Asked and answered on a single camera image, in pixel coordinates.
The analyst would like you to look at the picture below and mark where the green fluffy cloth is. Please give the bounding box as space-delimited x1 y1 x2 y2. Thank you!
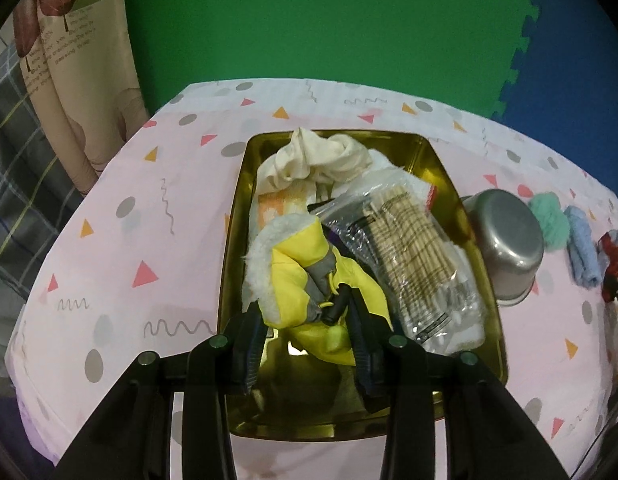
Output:
528 192 572 251

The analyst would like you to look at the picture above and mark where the white printed sock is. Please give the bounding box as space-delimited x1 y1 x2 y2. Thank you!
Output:
596 228 618 307

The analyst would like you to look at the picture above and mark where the beige tree print curtain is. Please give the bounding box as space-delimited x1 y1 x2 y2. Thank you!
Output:
11 0 149 194

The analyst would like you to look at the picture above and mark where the gold tin box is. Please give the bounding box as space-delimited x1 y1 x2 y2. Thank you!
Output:
216 131 508 444

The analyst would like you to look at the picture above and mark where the yellow doll jacket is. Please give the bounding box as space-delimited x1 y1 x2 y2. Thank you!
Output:
241 212 395 366

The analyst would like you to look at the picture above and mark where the plastic bag of striped socks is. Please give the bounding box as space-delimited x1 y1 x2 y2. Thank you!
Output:
316 165 488 354

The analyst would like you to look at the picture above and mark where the pink printed tablecloth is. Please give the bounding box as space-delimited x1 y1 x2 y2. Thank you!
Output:
4 78 618 480

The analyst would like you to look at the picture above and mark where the green foam mat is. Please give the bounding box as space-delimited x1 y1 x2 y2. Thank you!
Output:
121 0 546 122

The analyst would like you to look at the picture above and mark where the blue foam mat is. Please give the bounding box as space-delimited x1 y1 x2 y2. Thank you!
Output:
498 0 618 197

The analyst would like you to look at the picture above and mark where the cream cloth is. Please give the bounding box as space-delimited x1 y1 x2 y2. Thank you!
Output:
256 127 374 197

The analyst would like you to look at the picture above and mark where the white cloth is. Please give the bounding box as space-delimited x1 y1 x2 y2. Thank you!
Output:
368 147 441 197

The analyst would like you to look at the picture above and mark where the grey plaid cloth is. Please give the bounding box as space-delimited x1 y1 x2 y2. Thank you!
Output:
0 25 98 312

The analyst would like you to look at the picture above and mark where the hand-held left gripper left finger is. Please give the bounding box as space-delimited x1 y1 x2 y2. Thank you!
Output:
54 305 270 480

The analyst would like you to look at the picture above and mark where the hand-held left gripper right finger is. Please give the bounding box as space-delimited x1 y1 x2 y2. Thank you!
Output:
346 286 572 480

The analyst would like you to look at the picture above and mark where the rolled blue towel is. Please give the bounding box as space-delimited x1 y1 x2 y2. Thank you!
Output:
563 205 602 290

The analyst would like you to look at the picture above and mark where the stainless steel bowl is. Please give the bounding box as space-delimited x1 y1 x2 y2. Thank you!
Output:
461 189 546 307

